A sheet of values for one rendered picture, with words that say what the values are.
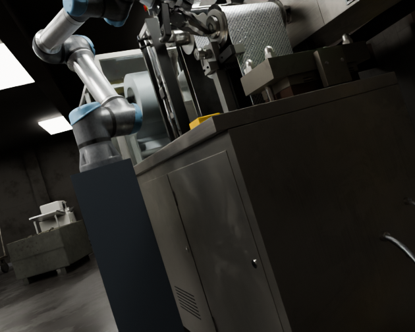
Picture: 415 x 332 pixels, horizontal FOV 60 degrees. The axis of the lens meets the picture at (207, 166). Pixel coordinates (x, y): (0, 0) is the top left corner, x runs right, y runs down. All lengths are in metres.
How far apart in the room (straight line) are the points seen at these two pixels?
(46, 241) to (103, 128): 4.47
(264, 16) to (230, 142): 0.64
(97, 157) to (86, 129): 0.10
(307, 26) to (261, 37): 0.20
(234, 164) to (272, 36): 0.63
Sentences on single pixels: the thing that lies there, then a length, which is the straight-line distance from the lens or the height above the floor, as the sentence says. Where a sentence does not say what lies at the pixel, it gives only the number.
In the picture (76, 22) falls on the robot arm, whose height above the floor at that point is 1.37.
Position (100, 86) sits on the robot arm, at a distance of 1.48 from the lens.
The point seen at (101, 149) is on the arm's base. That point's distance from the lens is 1.27.
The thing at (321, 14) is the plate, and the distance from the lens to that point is 1.42.
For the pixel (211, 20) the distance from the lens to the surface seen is 1.33.
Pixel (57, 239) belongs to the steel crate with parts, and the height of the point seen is 0.50.
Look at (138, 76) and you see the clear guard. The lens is 2.25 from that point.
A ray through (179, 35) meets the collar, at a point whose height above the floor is 1.33.
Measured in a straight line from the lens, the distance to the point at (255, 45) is 1.32.
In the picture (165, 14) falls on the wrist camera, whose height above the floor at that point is 1.31.
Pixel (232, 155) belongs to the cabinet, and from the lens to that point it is 0.87.
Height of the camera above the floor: 0.78
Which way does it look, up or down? 1 degrees up
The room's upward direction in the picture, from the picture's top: 18 degrees counter-clockwise
